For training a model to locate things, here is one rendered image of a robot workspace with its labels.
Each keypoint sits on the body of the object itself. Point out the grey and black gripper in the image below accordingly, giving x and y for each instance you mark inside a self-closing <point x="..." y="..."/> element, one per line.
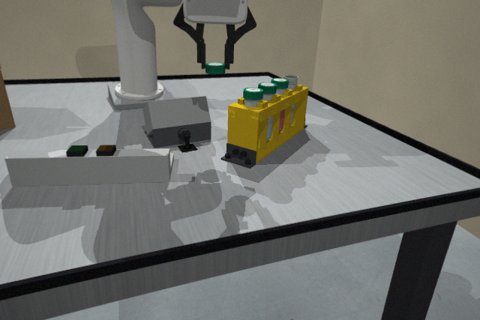
<point x="229" y="12"/>

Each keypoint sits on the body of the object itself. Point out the black table edge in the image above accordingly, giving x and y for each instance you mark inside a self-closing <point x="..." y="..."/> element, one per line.
<point x="90" y="272"/>

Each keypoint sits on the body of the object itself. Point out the green screw cap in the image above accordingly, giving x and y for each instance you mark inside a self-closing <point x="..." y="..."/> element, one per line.
<point x="267" y="87"/>
<point x="281" y="83"/>
<point x="215" y="68"/>
<point x="253" y="93"/>

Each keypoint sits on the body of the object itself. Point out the grey threaded tube neck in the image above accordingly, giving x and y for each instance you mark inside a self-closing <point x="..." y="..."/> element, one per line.
<point x="292" y="79"/>

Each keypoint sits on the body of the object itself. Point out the brown cardboard box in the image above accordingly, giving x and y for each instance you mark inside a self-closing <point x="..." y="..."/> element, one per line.
<point x="6" y="116"/>

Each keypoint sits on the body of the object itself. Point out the grey button housing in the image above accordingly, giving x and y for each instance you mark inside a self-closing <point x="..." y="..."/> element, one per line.
<point x="177" y="121"/>

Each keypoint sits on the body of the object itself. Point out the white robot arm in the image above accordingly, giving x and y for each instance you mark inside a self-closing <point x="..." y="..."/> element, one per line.
<point x="136" y="45"/>

